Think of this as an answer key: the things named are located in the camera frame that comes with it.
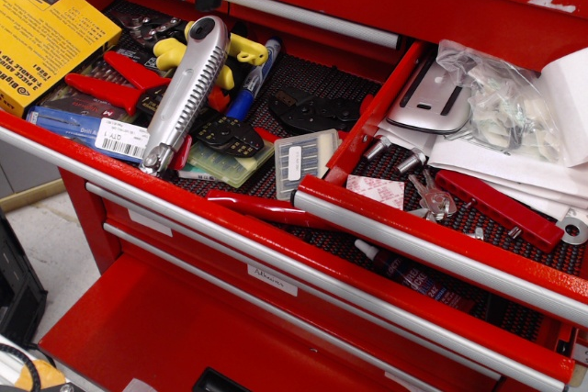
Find black crimper jaw head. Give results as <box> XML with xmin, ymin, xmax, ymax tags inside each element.
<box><xmin>190</xmin><ymin>115</ymin><xmax>265</xmax><ymax>158</ymax></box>

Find red tool chest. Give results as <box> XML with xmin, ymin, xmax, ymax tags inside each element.
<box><xmin>38</xmin><ymin>0</ymin><xmax>588</xmax><ymax>392</ymax></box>

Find silver box cutter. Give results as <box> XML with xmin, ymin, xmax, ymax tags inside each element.
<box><xmin>139</xmin><ymin>16</ymin><xmax>230</xmax><ymax>176</ymax></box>

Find clear plastic parts bag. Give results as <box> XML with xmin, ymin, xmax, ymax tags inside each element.
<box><xmin>436</xmin><ymin>39</ymin><xmax>562</xmax><ymax>162</ymax></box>

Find white paper sheets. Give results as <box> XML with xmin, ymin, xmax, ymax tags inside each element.
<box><xmin>378</xmin><ymin>50</ymin><xmax>587</xmax><ymax>219</ymax></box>

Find black box on floor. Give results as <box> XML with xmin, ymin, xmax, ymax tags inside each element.
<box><xmin>1</xmin><ymin>212</ymin><xmax>48</xmax><ymax>346</ymax></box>

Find silver bolt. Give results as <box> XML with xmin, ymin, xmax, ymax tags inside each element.
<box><xmin>396</xmin><ymin>148</ymin><xmax>427</xmax><ymax>174</ymax></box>
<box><xmin>363</xmin><ymin>135</ymin><xmax>392</xmax><ymax>162</ymax></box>

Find large open red drawer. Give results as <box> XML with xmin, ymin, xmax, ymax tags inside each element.
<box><xmin>0</xmin><ymin>0</ymin><xmax>576</xmax><ymax>392</ymax></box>

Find yellow tap handle box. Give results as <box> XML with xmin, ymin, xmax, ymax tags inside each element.
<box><xmin>1</xmin><ymin>0</ymin><xmax>121</xmax><ymax>118</ymax></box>

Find white red adhesive pad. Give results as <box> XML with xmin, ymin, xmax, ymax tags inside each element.
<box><xmin>345</xmin><ymin>174</ymin><xmax>405</xmax><ymax>210</ymax></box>

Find threadlocker bottle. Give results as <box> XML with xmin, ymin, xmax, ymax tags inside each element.
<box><xmin>355</xmin><ymin>239</ymin><xmax>474</xmax><ymax>312</ymax></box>

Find silver key bunch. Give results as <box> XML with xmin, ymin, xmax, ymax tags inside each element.
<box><xmin>408</xmin><ymin>170</ymin><xmax>458</xmax><ymax>220</ymax></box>

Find red handle tool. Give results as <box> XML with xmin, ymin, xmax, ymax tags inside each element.
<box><xmin>206</xmin><ymin>189</ymin><xmax>334</xmax><ymax>230</ymax></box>

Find silver bolt left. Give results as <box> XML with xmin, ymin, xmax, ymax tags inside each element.
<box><xmin>363</xmin><ymin>135</ymin><xmax>392</xmax><ymax>162</ymax></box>

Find red handled crimping pliers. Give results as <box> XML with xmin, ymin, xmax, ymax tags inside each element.
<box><xmin>64</xmin><ymin>50</ymin><xmax>172</xmax><ymax>118</ymax></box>

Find yellow handled pliers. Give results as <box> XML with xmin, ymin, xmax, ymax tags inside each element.
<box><xmin>153</xmin><ymin>33</ymin><xmax>269</xmax><ymax>90</ymax></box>

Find clear drill bit case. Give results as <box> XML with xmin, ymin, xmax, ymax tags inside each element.
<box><xmin>274</xmin><ymin>129</ymin><xmax>340</xmax><ymax>201</ymax></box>

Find silver flat metal device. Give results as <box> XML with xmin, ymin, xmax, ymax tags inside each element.
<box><xmin>386</xmin><ymin>55</ymin><xmax>470</xmax><ymax>135</ymax></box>

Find green clear plastic case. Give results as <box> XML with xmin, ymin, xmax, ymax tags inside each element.
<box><xmin>177</xmin><ymin>140</ymin><xmax>274</xmax><ymax>188</ymax></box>

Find small open red drawer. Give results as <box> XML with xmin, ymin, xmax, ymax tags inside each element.
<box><xmin>292</xmin><ymin>40</ymin><xmax>587</xmax><ymax>328</ymax></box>

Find blue marker pen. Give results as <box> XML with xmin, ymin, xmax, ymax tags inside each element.
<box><xmin>226</xmin><ymin>37</ymin><xmax>282</xmax><ymax>121</ymax></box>

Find black crimper die head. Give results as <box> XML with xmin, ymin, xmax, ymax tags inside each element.
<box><xmin>267</xmin><ymin>87</ymin><xmax>361</xmax><ymax>134</ymax></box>

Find blue drill bit package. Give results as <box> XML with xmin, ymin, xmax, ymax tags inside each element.
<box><xmin>26</xmin><ymin>106</ymin><xmax>149</xmax><ymax>163</ymax></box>

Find silver bolt right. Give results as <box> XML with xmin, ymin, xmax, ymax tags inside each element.
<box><xmin>396</xmin><ymin>148</ymin><xmax>427</xmax><ymax>174</ymax></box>

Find red bar tool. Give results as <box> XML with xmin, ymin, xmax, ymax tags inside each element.
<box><xmin>435</xmin><ymin>170</ymin><xmax>564</xmax><ymax>252</ymax></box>

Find silver metal washer tab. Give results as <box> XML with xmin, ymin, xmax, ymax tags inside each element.
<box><xmin>556</xmin><ymin>209</ymin><xmax>587</xmax><ymax>246</ymax></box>

